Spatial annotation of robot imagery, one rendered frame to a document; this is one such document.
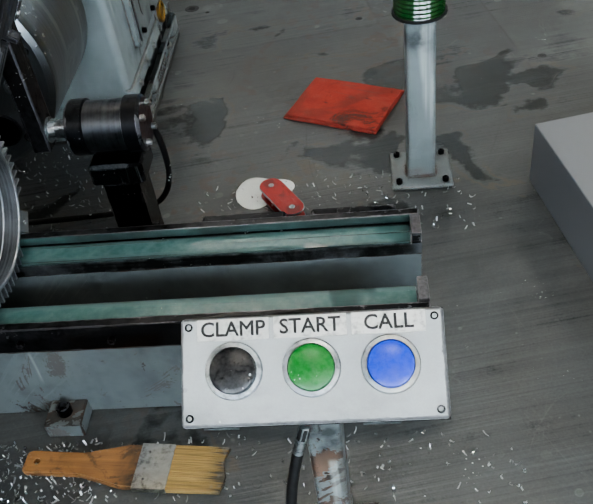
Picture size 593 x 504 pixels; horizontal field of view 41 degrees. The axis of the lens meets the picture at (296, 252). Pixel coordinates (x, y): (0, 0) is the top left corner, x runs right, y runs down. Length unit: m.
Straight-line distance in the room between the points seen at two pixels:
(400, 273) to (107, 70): 0.56
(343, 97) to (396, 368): 0.78
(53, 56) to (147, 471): 0.47
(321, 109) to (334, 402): 0.76
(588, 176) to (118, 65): 0.65
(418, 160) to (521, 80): 0.29
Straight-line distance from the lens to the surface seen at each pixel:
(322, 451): 0.60
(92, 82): 1.21
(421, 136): 1.03
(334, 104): 1.22
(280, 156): 1.14
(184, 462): 0.80
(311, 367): 0.50
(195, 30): 1.52
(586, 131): 1.02
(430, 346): 0.51
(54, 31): 0.99
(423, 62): 0.98
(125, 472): 0.81
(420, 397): 0.51
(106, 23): 1.16
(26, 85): 0.85
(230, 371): 0.51
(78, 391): 0.86
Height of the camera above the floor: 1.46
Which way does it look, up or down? 42 degrees down
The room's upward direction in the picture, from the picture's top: 9 degrees counter-clockwise
